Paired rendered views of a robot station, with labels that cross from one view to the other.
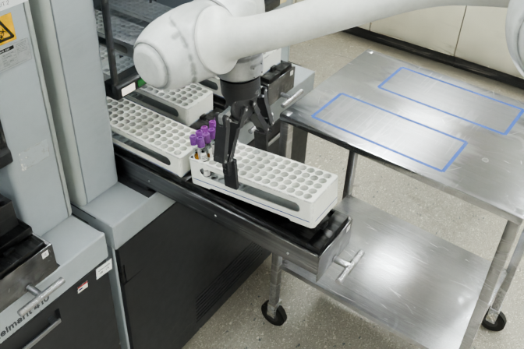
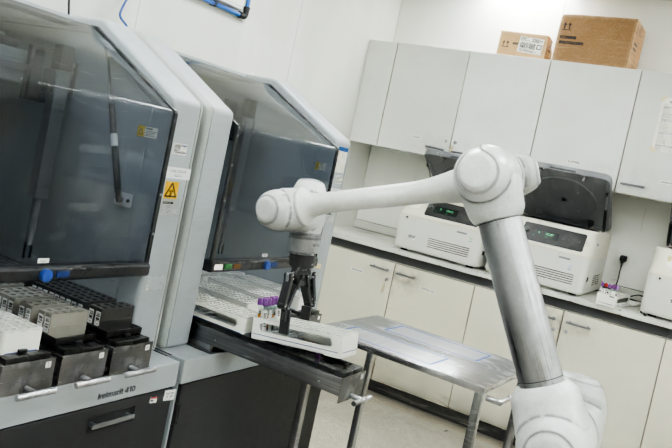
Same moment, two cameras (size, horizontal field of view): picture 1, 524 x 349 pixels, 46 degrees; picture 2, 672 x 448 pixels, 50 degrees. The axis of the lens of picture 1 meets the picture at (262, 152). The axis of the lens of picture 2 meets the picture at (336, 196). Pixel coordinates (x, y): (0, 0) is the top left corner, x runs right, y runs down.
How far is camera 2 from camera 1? 112 cm
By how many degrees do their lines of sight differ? 34
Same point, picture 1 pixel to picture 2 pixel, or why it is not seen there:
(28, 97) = (167, 240)
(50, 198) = (150, 324)
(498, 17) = not seen: hidden behind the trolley
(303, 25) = (355, 197)
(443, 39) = (438, 390)
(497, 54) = (487, 406)
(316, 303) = not seen: outside the picture
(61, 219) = not seen: hidden behind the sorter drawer
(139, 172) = (208, 333)
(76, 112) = (185, 268)
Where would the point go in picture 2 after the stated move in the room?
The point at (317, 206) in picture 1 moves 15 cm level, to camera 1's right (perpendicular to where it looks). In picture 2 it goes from (344, 342) to (399, 352)
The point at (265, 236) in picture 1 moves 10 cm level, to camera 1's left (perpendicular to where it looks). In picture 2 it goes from (303, 369) to (267, 362)
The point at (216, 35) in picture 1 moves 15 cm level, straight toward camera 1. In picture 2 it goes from (306, 198) to (312, 203)
